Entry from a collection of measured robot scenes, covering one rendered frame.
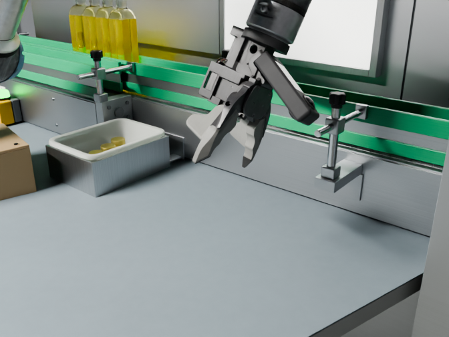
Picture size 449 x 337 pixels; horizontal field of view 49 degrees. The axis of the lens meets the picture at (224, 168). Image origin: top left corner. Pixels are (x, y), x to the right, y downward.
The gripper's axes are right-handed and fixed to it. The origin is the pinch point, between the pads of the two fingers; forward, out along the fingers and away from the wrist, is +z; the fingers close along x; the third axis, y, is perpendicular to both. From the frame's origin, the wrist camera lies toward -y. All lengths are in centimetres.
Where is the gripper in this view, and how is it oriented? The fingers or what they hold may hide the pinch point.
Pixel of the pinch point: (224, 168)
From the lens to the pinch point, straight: 73.8
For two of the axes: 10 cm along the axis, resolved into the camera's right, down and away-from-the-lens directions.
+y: -7.8, -4.3, 4.6
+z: -3.9, 9.0, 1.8
